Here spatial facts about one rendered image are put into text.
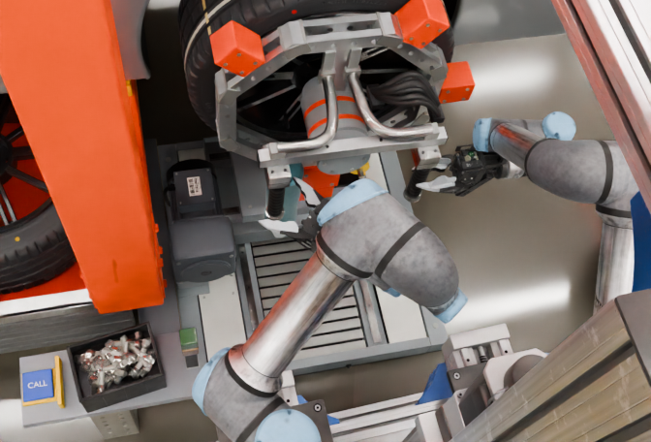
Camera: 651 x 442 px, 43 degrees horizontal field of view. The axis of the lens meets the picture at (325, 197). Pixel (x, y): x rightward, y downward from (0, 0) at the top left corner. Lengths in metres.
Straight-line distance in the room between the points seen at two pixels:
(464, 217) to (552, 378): 2.24
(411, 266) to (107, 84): 0.54
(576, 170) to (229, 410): 0.75
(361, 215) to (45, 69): 0.53
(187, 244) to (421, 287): 1.08
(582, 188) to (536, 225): 1.44
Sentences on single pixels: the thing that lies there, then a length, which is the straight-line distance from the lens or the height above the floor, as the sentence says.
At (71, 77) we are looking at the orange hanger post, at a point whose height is 1.50.
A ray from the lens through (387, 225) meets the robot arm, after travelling 1.34.
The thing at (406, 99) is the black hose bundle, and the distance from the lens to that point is 1.84.
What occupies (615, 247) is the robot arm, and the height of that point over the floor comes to 1.19.
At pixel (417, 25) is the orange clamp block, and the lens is 1.83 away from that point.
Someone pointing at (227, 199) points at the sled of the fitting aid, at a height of 0.15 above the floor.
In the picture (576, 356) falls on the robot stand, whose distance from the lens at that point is 0.65.
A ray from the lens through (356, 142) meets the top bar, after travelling 1.82.
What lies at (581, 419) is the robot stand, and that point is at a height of 1.92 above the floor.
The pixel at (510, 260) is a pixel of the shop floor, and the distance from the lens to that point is 2.89.
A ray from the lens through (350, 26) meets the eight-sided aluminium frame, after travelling 1.85.
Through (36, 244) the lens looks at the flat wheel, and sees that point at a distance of 2.27.
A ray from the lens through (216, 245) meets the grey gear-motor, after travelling 2.31.
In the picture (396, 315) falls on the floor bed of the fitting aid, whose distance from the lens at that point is 2.63.
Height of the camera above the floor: 2.52
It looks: 62 degrees down
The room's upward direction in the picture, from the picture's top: 12 degrees clockwise
